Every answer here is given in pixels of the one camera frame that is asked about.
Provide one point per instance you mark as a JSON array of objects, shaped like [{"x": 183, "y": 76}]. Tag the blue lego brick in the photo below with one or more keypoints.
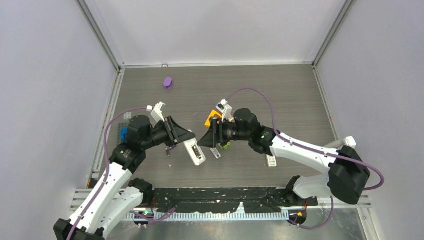
[{"x": 123, "y": 134}]

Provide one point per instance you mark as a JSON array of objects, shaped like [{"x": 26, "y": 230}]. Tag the grey lego baseplate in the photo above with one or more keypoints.
[{"x": 119, "y": 127}]

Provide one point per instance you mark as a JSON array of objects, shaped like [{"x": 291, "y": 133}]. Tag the purple plastic cap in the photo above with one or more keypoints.
[{"x": 168, "y": 83}]

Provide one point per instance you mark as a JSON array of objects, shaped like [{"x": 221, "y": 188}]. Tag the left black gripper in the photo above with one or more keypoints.
[{"x": 175, "y": 133}]

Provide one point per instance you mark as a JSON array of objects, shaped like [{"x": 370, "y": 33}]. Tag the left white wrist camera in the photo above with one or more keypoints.
[{"x": 157, "y": 112}]

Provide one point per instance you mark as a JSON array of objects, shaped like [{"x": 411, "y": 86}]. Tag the white remote battery cover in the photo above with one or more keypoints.
[{"x": 216, "y": 153}]

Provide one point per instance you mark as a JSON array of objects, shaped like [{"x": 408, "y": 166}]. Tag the yellow triangular toy block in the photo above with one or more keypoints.
[{"x": 213, "y": 115}]

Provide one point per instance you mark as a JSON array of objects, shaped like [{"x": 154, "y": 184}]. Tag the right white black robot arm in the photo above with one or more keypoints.
[{"x": 341, "y": 173}]

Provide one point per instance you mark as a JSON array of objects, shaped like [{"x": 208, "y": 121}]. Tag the green monster toy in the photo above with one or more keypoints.
[{"x": 225, "y": 146}]

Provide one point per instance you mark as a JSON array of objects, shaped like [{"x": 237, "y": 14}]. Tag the white remote control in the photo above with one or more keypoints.
[
  {"x": 271, "y": 161},
  {"x": 195, "y": 152}
]

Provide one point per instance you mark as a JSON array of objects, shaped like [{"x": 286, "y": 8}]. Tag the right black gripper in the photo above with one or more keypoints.
[{"x": 214, "y": 136}]

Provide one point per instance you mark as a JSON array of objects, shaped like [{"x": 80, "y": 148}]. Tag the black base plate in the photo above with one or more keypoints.
[{"x": 224, "y": 200}]

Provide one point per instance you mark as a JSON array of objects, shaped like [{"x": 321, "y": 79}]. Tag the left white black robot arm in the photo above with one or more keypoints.
[{"x": 115, "y": 193}]

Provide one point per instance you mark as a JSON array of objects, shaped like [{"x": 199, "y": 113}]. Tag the small grey sticker tile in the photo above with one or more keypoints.
[{"x": 127, "y": 116}]

